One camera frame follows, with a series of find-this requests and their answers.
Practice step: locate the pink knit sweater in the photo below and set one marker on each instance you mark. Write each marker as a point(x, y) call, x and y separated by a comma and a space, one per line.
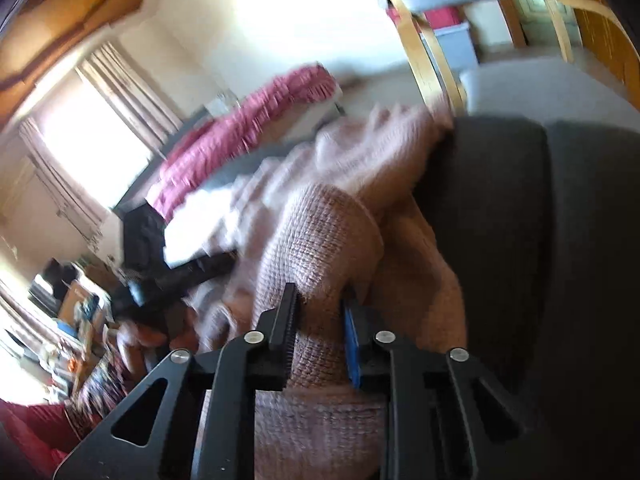
point(320, 240)

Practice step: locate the person's floral clothing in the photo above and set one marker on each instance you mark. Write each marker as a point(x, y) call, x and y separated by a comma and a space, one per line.
point(100, 395)

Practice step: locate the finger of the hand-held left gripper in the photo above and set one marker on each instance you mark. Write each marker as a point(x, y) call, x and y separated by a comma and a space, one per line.
point(200, 270)

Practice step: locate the red box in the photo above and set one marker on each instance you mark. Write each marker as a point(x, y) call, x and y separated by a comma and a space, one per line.
point(440, 17)

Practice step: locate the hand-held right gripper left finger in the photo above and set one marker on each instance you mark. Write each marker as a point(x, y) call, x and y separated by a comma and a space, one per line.
point(289, 340)

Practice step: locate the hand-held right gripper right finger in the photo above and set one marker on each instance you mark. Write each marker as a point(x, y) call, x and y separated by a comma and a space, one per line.
point(350, 345)

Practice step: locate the cluttered desk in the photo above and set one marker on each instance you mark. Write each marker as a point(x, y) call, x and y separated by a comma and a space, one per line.
point(75, 310)

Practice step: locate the bed frame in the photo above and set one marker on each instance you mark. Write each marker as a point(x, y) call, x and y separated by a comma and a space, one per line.
point(192, 121)

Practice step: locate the beige curtain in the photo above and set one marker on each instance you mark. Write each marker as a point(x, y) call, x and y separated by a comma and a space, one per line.
point(130, 90)
point(60, 185)

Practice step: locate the blue-grey storage box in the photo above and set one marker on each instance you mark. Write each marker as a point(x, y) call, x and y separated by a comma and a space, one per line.
point(452, 45)

